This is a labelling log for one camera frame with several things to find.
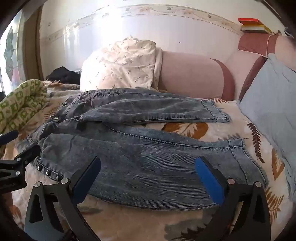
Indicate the leaf-print bed blanket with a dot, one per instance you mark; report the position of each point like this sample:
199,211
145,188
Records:
242,129

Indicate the red book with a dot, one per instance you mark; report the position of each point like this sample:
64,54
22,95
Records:
249,21

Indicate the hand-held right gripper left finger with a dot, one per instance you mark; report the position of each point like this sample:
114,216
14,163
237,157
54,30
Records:
86,180

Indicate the grey-blue denim pants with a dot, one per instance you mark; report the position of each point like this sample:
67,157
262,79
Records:
150,162

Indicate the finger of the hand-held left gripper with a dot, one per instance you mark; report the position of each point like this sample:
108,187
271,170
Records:
25,155
9,136

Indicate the light blue pillow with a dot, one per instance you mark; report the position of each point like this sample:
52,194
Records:
270,104

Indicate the green patterned blanket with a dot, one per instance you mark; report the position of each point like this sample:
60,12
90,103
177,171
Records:
20,104

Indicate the black cloth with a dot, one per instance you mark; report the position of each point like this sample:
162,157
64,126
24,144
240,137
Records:
63,74

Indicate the white patterned pillow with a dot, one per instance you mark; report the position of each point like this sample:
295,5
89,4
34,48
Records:
122,64

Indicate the pink bolster cushion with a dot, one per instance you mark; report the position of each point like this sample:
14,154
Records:
192,76

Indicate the pink padded headboard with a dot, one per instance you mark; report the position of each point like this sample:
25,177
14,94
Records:
254,44

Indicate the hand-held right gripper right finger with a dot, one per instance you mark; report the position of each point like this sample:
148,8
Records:
209,178

